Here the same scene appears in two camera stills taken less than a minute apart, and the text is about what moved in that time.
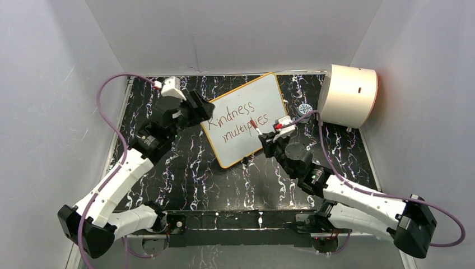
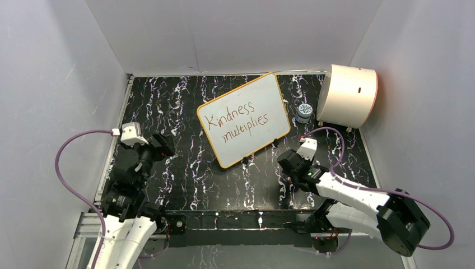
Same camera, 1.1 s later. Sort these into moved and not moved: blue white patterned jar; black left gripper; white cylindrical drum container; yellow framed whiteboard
Moved: black left gripper
Not moved: blue white patterned jar; yellow framed whiteboard; white cylindrical drum container
